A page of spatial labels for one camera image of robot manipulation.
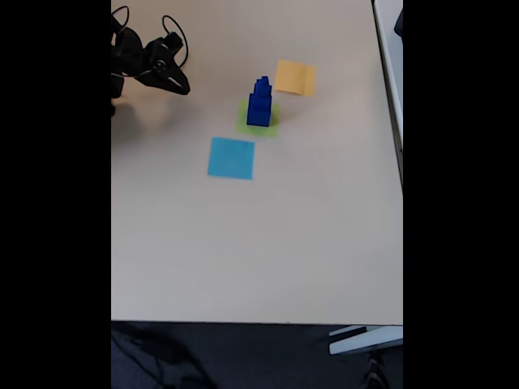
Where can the small blue cube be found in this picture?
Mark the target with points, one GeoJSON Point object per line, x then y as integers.
{"type": "Point", "coordinates": [262, 86]}

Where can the green paper square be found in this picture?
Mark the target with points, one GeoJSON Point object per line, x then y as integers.
{"type": "Point", "coordinates": [243, 127]}

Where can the light blue paper square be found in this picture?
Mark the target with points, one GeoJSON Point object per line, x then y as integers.
{"type": "Point", "coordinates": [231, 158]}

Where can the yellow paper square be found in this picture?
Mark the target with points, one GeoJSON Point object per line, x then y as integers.
{"type": "Point", "coordinates": [294, 77]}

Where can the medium blue cube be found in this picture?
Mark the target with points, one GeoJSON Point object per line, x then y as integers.
{"type": "Point", "coordinates": [262, 95]}

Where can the large blue cube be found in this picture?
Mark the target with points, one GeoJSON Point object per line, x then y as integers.
{"type": "Point", "coordinates": [258, 113]}

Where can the white neighbouring table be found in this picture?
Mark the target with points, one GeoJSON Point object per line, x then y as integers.
{"type": "Point", "coordinates": [391, 61]}

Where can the dark object beside table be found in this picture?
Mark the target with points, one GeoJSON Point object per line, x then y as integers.
{"type": "Point", "coordinates": [400, 24]}

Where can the white table foot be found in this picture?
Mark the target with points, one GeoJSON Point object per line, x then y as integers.
{"type": "Point", "coordinates": [365, 339]}

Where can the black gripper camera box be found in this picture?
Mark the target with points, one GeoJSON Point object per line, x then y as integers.
{"type": "Point", "coordinates": [173, 40]}

